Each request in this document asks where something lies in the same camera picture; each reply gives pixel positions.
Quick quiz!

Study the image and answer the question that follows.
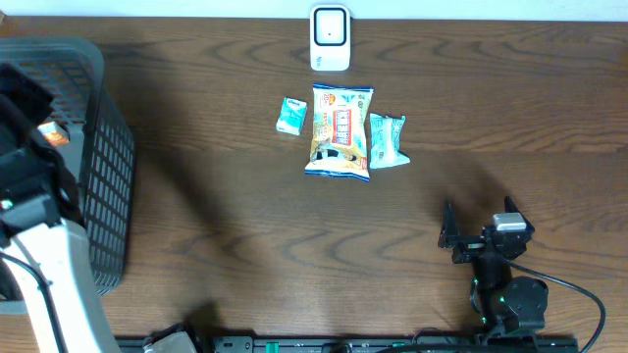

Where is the teal small carton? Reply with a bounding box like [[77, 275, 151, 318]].
[[276, 97, 307, 135]]

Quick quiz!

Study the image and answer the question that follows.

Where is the white barcode scanner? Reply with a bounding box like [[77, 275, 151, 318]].
[[309, 4, 351, 72]]

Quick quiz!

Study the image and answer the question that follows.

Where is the orange small carton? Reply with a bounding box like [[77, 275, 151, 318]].
[[37, 122, 70, 147]]

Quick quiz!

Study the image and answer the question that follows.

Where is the grey plastic shopping basket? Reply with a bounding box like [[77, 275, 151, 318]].
[[1, 37, 135, 296]]

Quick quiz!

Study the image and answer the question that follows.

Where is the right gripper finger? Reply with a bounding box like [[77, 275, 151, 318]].
[[438, 201, 460, 248], [504, 196, 534, 232]]

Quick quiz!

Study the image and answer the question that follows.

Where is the yellow snack bag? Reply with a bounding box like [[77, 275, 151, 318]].
[[304, 83, 374, 182]]

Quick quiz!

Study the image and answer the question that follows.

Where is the mint green pack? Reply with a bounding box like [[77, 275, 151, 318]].
[[369, 113, 410, 169]]

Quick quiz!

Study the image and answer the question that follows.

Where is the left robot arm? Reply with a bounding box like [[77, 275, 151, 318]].
[[1, 64, 198, 353]]

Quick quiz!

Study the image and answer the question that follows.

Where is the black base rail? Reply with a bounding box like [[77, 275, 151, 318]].
[[117, 333, 581, 353]]

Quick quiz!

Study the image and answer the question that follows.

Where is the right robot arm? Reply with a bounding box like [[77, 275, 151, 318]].
[[438, 197, 549, 345]]

